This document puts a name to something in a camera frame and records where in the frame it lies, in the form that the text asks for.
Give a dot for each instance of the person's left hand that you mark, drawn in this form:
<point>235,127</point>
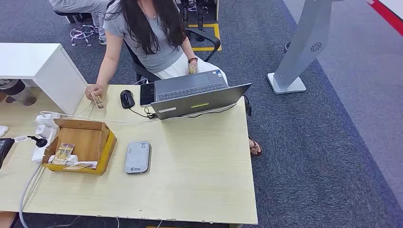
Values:
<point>192,64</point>

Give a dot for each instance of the person's right hand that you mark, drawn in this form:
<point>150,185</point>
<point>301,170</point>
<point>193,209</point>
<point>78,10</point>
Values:
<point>96,89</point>

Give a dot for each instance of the patterned ID card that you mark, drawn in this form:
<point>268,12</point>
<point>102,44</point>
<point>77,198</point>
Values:
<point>98,101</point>

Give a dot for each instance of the person's right forearm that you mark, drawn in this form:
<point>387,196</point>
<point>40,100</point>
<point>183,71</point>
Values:
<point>105,72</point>

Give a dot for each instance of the person's left forearm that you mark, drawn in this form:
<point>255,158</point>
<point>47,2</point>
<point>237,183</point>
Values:
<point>188,50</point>

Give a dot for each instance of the person in background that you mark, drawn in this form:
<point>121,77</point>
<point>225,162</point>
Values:
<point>91,6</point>

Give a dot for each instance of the person's foot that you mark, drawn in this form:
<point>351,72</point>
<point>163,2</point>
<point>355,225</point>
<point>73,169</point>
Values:
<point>255,147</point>

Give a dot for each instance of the black office chair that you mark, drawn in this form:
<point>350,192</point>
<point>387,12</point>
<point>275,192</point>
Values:
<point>207,36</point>

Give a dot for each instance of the black computer mouse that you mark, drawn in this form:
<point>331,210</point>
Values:
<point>127,99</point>

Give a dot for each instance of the grey laptop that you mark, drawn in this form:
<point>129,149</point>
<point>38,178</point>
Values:
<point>195,104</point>

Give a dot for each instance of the black equipment stand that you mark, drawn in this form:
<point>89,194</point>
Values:
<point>200,19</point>

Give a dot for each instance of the black smartphone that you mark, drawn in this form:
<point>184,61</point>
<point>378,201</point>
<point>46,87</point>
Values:
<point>147,93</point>

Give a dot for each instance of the brown cardboard box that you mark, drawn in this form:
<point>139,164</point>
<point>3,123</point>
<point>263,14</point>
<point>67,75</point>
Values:
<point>83,141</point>

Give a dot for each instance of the chrome stool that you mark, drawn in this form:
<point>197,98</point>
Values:
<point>82,31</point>

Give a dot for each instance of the white power adapter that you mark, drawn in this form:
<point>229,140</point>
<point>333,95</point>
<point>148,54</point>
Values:
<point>43,130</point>

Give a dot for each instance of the white cabinet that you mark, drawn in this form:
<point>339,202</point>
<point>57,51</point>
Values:
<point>31,59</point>

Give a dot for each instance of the black plug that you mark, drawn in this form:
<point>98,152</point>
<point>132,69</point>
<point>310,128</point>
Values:
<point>41,142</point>

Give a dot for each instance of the white power strip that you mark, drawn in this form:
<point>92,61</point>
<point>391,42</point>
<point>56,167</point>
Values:
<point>40,154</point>

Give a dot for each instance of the white computer mouse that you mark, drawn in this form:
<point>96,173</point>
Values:
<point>3,131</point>

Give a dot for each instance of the black desk telephone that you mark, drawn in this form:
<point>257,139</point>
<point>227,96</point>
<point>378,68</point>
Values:
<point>4,149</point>

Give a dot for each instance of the grey kiosk stand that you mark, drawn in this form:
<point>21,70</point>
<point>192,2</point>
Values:
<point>302,44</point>

